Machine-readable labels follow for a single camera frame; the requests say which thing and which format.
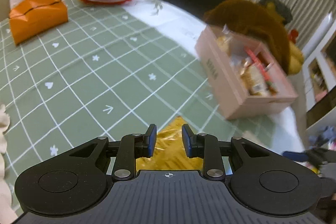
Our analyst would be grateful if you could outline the yellow snack packet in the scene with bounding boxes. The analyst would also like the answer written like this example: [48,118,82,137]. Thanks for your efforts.
[135,116,203,171]

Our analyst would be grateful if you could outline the red spicy strip packet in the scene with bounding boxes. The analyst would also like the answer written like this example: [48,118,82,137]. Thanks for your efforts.
[244,46,277,94]

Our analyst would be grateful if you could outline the green grid tablecloth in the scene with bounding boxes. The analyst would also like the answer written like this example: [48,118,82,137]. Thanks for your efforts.
[0,0,276,217]

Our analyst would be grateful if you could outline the pink cardboard box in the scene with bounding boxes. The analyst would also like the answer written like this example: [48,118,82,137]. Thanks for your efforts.
[195,26,297,120]

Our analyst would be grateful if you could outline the white shelf unit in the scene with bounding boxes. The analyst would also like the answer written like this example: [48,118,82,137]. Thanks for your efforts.
[302,12,335,134]

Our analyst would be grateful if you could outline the brown fuzzy coat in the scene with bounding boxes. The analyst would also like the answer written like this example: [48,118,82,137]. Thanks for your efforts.
[203,0,290,74]

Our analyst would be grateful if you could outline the orange tissue box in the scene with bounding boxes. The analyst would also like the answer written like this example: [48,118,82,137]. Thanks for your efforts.
[9,0,68,46]

